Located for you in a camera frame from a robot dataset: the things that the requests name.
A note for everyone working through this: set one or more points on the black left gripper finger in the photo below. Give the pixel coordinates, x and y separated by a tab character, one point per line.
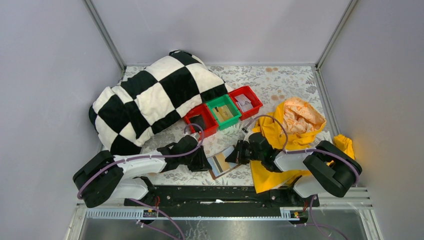
204	164
196	163

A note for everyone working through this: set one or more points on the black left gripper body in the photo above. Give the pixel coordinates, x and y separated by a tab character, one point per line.
201	159

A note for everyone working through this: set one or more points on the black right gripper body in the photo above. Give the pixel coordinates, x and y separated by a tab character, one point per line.
242	153

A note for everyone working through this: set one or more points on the brown leather card holder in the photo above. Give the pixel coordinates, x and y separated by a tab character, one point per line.
226	152

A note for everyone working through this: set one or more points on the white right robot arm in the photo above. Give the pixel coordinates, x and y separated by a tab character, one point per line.
331	170

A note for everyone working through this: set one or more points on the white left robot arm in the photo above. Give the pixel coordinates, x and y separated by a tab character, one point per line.
107	176

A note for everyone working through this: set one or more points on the black card in red bin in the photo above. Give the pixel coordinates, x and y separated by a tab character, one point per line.
198	120

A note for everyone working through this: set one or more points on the gold cards in green bin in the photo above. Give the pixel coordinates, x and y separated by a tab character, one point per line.
218	115

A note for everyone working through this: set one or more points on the white cards in red bin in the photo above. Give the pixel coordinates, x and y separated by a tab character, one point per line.
243	103

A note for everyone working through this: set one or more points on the floral table mat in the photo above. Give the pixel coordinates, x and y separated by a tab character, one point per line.
265	87

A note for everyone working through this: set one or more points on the left red plastic bin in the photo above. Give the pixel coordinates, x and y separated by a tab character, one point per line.
212	125

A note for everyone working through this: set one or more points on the red plastic bin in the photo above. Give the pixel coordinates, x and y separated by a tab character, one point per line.
248	92
212	125

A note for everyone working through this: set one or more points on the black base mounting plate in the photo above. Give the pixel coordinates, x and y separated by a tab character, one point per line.
224	201

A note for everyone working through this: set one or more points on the green plastic bin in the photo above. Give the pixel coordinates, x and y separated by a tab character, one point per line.
225	100

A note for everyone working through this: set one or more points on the right red plastic bin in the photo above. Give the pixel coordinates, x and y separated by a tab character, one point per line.
248	92

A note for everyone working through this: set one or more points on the yellow raincoat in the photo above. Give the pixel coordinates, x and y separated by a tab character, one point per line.
292	126

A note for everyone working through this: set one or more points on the black white checkered blanket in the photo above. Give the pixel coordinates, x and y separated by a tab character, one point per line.
128	114

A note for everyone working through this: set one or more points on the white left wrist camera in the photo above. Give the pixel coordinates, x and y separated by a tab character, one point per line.
197	136

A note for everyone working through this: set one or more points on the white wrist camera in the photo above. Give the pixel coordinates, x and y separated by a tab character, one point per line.
197	136
247	135

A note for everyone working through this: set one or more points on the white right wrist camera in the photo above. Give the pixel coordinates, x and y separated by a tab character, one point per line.
247	135

